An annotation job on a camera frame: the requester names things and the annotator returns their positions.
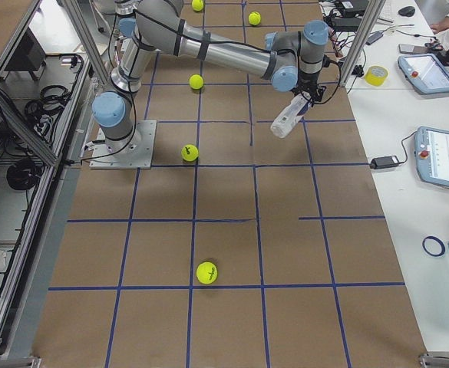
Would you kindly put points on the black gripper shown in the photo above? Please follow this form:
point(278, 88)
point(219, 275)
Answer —
point(305, 92)

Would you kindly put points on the clear tennis ball can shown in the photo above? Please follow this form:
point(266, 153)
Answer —
point(290, 116)

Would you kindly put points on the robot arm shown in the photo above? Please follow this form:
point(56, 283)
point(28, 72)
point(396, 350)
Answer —
point(291, 61)

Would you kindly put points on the tennis ball near gripper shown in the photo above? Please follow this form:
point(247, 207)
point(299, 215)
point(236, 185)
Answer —
point(254, 18)

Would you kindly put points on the centre tennis ball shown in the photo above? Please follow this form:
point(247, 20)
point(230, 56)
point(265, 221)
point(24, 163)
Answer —
point(196, 82)

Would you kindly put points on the tennis ball right side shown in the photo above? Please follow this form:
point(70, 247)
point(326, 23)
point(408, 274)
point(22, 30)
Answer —
point(189, 153)

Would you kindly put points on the tennis ball far left corner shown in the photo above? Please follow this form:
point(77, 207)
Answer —
point(197, 5)

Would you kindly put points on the near foreground tennis ball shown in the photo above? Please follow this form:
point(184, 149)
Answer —
point(206, 272)

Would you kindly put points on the yellow tape roll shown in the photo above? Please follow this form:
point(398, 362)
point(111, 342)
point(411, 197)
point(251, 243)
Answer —
point(376, 75)

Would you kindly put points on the black power adapter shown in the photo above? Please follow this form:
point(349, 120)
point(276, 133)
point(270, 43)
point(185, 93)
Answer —
point(384, 162)

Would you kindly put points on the black smartphone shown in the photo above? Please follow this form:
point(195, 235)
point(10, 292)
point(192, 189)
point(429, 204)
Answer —
point(412, 49)

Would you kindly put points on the blue teach pendant far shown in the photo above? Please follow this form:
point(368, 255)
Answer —
point(425, 73)

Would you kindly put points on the blue teach pendant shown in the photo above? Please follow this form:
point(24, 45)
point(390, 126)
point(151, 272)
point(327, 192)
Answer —
point(425, 73)
point(432, 155)

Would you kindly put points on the blue teach pendant near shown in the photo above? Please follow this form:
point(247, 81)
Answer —
point(432, 155)

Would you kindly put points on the aluminium frame post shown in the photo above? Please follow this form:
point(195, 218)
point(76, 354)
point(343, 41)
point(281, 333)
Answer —
point(368, 21)

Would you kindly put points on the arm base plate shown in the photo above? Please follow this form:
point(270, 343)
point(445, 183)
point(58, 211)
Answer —
point(133, 152)

